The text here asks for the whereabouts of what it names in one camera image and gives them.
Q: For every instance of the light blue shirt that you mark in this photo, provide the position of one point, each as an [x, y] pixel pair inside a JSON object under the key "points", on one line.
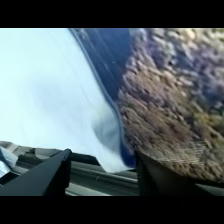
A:
{"points": [[50, 86]]}

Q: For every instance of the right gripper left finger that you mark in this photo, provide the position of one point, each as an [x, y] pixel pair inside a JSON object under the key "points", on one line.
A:
{"points": [[43, 180]]}

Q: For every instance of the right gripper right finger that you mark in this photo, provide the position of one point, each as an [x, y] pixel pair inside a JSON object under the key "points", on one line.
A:
{"points": [[156, 180]]}

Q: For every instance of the silver frame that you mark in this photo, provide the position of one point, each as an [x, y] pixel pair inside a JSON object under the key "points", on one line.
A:
{"points": [[100, 181]]}

